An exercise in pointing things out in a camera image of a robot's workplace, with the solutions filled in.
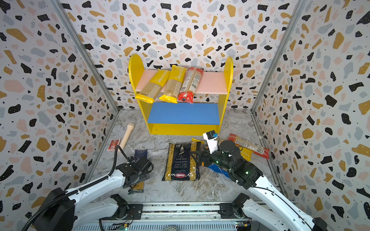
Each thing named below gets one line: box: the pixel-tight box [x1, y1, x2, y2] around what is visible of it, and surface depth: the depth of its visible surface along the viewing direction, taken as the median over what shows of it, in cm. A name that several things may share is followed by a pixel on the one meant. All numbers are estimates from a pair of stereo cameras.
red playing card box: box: [106, 138, 121, 151], surface depth 100 cm
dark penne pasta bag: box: [161, 138, 204, 182], surface depth 85 cm
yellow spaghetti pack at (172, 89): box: [158, 64, 188, 104], surface depth 76 cm
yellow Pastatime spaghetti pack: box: [134, 68, 171, 104], surface depth 74 cm
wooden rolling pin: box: [119, 122, 135, 151], surface depth 105 cm
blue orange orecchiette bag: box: [208, 163, 231, 179], surface depth 87 cm
